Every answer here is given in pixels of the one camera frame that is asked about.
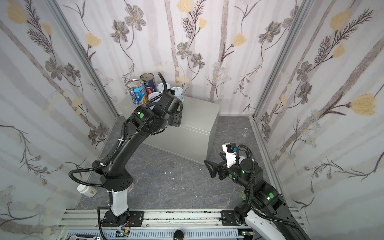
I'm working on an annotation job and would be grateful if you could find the lime label can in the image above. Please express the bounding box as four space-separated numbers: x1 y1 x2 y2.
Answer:
241 190 246 201

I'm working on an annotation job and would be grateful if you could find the blue label tall can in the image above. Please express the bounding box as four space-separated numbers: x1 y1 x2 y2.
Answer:
127 79 148 105

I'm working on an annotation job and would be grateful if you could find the aluminium corner frame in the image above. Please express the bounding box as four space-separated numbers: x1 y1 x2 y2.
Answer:
45 0 120 118
250 0 315 198

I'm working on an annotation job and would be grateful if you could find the grey metal cabinet box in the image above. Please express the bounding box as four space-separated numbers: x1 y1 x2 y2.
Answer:
115 97 221 164

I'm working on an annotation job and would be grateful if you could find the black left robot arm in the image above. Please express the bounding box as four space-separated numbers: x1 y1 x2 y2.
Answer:
92 90 183 217

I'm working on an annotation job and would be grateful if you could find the aluminium corner frame right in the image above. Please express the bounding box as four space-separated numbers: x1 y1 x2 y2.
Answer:
250 0 315 198

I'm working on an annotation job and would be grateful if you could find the dark chopped tomatoes can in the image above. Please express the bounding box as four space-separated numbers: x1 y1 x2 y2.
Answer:
140 73 157 95

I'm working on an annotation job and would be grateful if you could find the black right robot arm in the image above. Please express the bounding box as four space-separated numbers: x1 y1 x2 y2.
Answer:
204 153 310 240

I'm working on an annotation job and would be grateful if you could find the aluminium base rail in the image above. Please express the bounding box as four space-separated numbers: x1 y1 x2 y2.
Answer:
53 209 285 240

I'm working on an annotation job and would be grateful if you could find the white pill bottle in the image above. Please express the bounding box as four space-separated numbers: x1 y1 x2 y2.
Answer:
77 184 97 198

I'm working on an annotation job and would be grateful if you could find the clear plastic measuring cup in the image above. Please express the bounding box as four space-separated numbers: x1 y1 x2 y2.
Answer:
242 128 251 138

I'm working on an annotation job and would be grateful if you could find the green label can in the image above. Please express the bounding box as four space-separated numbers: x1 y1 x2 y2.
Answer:
157 83 171 93

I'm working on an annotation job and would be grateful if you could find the teal label can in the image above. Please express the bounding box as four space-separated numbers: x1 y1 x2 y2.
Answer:
147 92 162 104

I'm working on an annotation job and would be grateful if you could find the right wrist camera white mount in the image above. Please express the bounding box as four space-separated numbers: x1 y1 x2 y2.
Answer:
222 143 246 168

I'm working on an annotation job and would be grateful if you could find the aluminium corner frame left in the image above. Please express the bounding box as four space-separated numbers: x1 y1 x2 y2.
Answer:
45 0 120 118

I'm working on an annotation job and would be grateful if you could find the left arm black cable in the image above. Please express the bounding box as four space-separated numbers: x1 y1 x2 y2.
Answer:
68 71 169 240

